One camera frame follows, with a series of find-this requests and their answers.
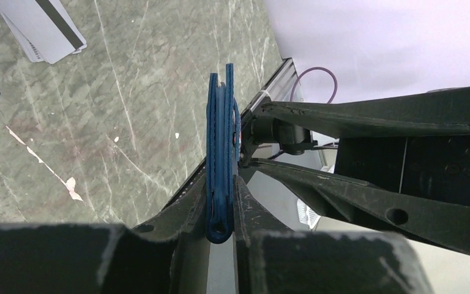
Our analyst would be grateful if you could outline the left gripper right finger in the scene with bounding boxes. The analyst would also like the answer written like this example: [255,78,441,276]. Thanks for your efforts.
[233,176,433,293]

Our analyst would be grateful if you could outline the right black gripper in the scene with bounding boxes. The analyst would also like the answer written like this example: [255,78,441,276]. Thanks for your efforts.
[247,87,470,255]

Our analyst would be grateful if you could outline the silver card stack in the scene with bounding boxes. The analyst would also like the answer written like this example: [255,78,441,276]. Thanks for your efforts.
[0,1,87,64]

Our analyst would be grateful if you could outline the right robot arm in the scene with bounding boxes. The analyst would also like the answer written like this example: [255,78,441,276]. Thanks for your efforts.
[241,86,470,255]

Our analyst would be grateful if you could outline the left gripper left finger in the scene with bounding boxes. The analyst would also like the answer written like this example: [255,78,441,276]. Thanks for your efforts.
[0,179,209,293]

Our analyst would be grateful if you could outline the blue leather card holder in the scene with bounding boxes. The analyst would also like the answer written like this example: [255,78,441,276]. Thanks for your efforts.
[205,63,241,244]

